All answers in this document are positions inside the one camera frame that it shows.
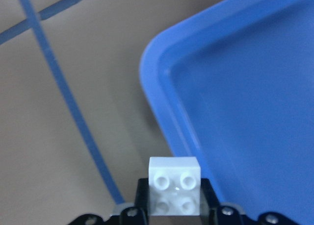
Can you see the white block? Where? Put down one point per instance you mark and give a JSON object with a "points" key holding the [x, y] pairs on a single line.
{"points": [[174, 185]]}

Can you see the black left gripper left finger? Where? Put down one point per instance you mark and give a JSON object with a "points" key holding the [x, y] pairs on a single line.
{"points": [[136, 213]]}

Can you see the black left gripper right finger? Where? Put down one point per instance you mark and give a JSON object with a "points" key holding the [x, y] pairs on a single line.
{"points": [[212, 212]]}

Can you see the blue plastic tray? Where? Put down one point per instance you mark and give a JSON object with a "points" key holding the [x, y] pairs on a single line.
{"points": [[234, 86]]}

